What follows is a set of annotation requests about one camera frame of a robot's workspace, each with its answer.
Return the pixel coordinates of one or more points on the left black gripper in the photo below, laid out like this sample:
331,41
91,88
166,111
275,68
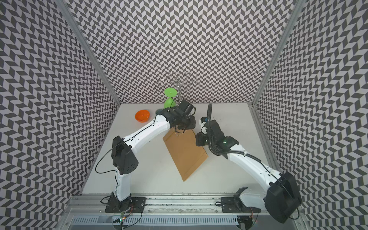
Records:
192,125

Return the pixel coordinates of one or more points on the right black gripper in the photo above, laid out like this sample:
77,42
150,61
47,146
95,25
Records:
199,136

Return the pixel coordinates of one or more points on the brown kraft file bag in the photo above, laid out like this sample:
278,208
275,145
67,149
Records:
187,156

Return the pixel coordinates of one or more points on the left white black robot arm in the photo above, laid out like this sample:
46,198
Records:
124,150

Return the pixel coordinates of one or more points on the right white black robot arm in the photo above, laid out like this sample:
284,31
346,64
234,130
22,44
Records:
280,194

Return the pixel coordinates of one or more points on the grey-blue cup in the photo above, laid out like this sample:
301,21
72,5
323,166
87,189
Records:
157,111

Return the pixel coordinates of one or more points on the green plastic wine glass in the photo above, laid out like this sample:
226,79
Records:
171,93

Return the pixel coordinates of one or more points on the chrome cup holder stand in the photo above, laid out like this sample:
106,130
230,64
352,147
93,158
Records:
179,81

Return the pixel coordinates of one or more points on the orange plastic bowl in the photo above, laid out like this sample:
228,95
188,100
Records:
142,116

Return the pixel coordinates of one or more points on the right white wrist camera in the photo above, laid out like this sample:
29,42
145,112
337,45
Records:
202,123

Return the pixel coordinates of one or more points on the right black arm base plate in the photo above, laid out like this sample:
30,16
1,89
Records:
234,205

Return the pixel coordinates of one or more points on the aluminium front rail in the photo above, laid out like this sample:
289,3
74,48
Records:
155,204

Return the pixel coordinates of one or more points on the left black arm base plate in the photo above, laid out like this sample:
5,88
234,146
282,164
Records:
130,204

